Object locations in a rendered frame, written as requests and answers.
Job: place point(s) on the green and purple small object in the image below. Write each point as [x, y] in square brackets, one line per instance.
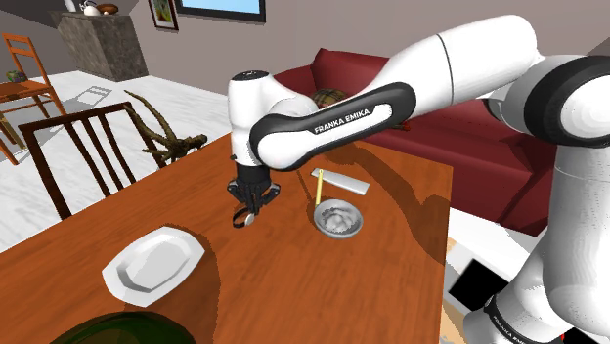
[16, 76]

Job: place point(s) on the brown driftwood branch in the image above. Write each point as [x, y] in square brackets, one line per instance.
[171, 143]

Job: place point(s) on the black framed window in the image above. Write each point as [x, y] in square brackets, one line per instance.
[221, 7]

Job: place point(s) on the silver metal bowl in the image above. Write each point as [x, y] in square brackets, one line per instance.
[338, 220]

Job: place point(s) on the yellow pencil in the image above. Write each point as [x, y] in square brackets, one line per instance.
[319, 188]

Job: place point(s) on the red sofa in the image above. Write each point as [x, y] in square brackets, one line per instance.
[476, 152]

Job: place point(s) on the plaid round cushion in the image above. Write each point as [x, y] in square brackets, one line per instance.
[329, 96]

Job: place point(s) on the framed wall picture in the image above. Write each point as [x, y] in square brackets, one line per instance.
[163, 13]

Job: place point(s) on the dark wooden chair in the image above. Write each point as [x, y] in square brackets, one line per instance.
[33, 143]

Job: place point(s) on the black and silver wristwatch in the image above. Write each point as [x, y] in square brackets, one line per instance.
[248, 219]

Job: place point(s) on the orange wooden chair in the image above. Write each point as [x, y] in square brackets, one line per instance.
[28, 88]

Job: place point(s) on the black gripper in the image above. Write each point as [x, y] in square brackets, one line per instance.
[252, 177]

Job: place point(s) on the grey stone cabinet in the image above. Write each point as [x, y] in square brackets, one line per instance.
[102, 45]

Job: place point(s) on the brown wooden table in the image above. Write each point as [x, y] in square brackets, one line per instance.
[295, 286]

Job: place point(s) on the dark green round object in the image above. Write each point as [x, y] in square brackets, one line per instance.
[124, 329]

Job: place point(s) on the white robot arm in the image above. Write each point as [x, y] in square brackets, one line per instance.
[481, 57]

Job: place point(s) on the white octagonal plate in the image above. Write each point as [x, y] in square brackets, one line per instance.
[152, 266]

